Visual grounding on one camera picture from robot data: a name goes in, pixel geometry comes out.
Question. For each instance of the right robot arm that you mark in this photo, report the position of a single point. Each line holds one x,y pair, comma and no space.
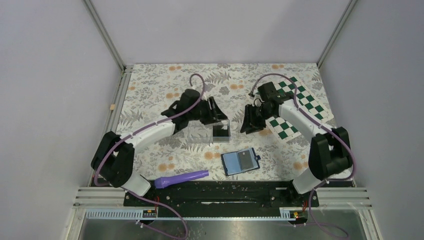
329,152

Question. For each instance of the purple plastic handle tool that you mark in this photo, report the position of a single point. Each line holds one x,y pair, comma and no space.
166,181

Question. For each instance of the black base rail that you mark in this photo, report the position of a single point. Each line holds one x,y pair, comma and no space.
223,199

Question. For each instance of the green white checkerboard mat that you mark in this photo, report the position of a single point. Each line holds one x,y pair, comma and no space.
298,99

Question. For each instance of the clear plastic card box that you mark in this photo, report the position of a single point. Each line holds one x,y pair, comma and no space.
198,133

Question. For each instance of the floral patterned table mat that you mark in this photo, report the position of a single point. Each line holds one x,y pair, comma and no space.
152,88

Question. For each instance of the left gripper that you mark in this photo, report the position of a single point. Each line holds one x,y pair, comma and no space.
214,114

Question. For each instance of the navy blue card holder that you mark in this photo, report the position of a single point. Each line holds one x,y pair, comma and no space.
238,162

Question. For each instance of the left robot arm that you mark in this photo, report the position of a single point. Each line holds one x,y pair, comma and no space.
113,161

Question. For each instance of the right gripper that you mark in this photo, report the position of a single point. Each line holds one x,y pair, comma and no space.
250,123

